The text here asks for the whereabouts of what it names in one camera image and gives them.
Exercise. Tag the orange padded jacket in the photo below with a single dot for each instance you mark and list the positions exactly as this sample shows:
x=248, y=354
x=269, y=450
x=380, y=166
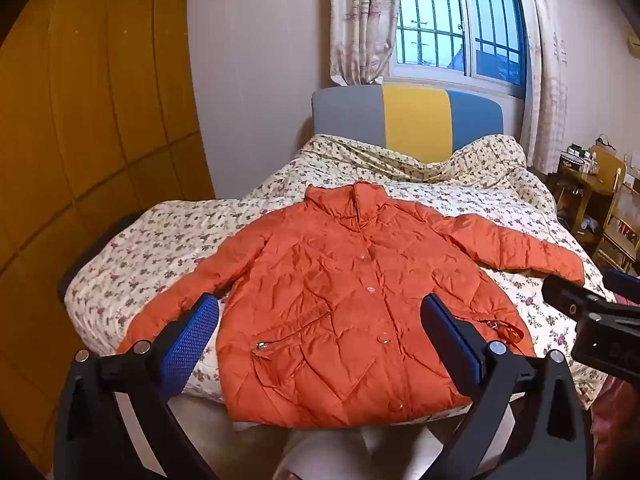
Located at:
x=330, y=300

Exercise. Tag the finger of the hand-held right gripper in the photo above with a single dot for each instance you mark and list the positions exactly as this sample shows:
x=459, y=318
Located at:
x=570, y=297

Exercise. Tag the patterned beige curtain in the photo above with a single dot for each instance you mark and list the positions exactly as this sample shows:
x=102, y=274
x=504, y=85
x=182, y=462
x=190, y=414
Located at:
x=545, y=75
x=360, y=25

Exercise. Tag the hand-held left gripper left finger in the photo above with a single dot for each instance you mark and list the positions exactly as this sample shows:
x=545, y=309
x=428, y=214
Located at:
x=195, y=332

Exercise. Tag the barred window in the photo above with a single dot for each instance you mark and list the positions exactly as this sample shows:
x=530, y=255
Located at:
x=450, y=20

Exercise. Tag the yellow wooden wardrobe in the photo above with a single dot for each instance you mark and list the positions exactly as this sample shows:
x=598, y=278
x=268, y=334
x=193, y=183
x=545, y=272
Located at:
x=90, y=125

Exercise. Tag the wooden desk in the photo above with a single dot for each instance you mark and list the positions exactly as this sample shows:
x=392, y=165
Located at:
x=575, y=185

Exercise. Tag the black round tin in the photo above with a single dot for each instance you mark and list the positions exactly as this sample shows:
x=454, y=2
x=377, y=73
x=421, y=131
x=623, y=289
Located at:
x=570, y=161

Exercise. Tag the grey yellow blue headboard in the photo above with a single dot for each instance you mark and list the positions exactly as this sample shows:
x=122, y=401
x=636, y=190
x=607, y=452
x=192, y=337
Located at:
x=415, y=120

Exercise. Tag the wall air conditioner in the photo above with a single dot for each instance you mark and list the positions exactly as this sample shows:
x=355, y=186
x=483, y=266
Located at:
x=634, y=45

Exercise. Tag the floral quilt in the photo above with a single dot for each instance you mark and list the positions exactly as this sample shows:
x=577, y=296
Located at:
x=165, y=250

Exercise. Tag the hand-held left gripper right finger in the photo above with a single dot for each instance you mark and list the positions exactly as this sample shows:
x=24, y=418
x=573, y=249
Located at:
x=450, y=340

